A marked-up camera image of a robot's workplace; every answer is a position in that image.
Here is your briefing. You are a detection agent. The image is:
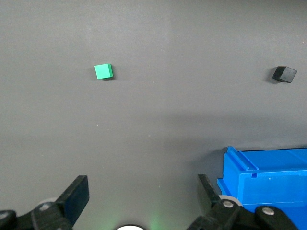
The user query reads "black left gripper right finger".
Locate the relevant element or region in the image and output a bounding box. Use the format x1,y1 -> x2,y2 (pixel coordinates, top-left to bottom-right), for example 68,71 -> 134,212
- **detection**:
187,174 -> 299,230

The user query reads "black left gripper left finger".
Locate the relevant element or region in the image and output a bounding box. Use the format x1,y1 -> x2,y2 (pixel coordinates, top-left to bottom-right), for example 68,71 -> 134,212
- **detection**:
0,175 -> 90,230

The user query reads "small green cube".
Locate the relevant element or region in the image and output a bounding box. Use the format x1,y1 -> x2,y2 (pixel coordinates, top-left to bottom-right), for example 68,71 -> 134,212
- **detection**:
94,63 -> 114,80

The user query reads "small black cube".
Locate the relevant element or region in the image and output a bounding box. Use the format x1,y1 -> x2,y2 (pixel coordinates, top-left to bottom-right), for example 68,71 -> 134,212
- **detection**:
272,66 -> 298,83

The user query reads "blue plastic storage bin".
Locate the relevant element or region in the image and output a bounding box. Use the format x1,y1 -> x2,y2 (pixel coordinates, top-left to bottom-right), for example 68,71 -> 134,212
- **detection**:
217,146 -> 307,230

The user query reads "dark gray table mat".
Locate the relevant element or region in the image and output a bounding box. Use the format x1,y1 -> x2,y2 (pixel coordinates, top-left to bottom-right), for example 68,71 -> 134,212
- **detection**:
0,0 -> 307,230

